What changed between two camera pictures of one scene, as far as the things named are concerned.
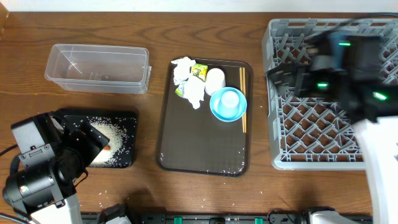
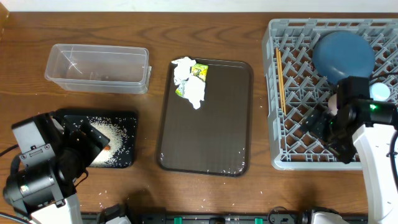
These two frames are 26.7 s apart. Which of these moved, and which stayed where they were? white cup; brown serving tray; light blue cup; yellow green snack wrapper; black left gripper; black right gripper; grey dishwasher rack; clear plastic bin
Moved: black right gripper; white cup; light blue cup
Stayed: grey dishwasher rack; clear plastic bin; brown serving tray; yellow green snack wrapper; black left gripper
